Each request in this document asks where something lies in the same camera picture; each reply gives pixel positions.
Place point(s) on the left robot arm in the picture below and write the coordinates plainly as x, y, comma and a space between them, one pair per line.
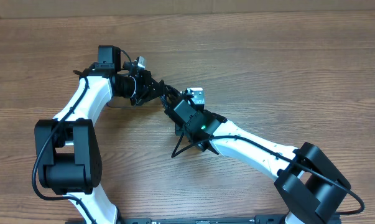
68, 164

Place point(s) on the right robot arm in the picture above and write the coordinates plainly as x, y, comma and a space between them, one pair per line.
308, 182

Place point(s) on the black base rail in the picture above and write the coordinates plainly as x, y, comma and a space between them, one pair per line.
258, 219

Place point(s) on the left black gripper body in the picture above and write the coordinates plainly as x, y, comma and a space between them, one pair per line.
144, 90

